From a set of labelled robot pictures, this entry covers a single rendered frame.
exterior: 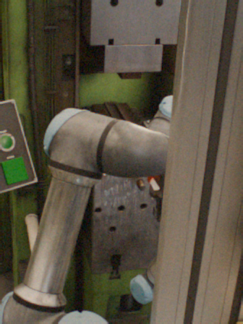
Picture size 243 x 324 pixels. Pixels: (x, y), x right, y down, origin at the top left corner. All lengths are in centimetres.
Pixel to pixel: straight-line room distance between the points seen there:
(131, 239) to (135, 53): 72
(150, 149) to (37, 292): 38
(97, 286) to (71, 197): 113
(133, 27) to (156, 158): 80
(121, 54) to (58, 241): 87
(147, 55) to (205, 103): 142
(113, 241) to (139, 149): 106
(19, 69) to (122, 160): 95
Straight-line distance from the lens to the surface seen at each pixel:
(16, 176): 176
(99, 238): 208
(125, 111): 227
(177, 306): 56
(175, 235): 51
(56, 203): 113
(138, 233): 211
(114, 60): 184
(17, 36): 191
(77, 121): 112
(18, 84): 196
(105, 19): 179
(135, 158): 107
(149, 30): 184
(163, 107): 152
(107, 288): 224
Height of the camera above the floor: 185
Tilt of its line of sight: 27 degrees down
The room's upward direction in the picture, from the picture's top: 3 degrees clockwise
